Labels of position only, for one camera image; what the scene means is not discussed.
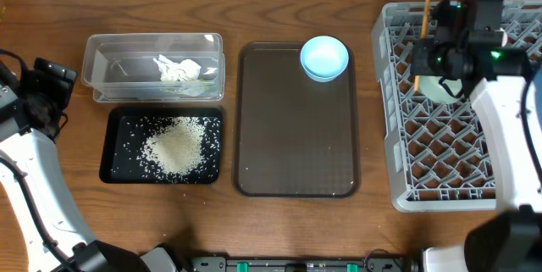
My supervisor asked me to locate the mint green bowl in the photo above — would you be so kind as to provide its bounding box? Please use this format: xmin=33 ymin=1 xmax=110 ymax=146
xmin=419 ymin=76 xmax=462 ymax=104

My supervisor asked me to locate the wooden chopstick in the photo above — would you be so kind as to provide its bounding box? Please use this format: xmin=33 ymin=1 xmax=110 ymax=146
xmin=413 ymin=0 xmax=435 ymax=92

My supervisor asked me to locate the yellow green snack wrapper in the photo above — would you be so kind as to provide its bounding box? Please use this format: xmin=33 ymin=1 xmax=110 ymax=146
xmin=162 ymin=80 xmax=211 ymax=97

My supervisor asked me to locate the white napkin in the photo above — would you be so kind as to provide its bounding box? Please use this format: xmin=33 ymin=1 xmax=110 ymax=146
xmin=153 ymin=54 xmax=201 ymax=82

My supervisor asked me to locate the pile of white rice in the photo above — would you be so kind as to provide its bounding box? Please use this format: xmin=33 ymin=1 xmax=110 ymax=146
xmin=111 ymin=116 xmax=222 ymax=184

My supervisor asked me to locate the white pink cup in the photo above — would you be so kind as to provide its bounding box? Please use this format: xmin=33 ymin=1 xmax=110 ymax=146
xmin=499 ymin=28 xmax=508 ymax=47

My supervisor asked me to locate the dark blue plate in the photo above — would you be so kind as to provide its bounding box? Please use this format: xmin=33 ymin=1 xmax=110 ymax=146
xmin=534 ymin=89 xmax=542 ymax=128

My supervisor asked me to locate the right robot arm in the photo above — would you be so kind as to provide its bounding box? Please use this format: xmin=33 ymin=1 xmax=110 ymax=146
xmin=411 ymin=0 xmax=541 ymax=271

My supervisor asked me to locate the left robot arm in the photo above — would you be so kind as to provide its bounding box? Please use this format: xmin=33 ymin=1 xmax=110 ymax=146
xmin=1 ymin=50 xmax=181 ymax=272

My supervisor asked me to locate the grey dishwasher rack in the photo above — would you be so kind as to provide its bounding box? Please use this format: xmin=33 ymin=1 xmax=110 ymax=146
xmin=371 ymin=0 xmax=542 ymax=214

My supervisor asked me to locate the light blue small bowl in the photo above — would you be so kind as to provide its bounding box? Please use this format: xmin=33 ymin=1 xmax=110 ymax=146
xmin=300 ymin=36 xmax=350 ymax=82

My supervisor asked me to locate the brown serving tray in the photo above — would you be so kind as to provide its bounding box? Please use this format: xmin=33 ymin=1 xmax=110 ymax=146
xmin=233 ymin=42 xmax=361 ymax=198

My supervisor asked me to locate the black plastic tray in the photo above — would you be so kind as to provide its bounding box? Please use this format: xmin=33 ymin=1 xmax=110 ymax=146
xmin=99 ymin=107 xmax=223 ymax=185

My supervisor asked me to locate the clear plastic bin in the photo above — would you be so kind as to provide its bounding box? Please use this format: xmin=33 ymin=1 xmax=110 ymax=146
xmin=81 ymin=32 xmax=225 ymax=103

